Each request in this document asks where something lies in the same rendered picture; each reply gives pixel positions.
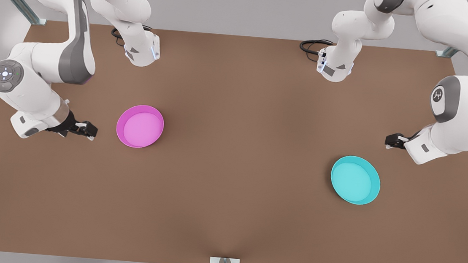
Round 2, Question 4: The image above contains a blue plate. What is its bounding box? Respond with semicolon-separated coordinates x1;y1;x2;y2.
328;154;383;207

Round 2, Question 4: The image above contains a pink plate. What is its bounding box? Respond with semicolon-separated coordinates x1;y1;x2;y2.
115;103;166;151

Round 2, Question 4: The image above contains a black cable loop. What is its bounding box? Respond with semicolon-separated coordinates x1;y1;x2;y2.
110;22;153;50
298;37;336;65

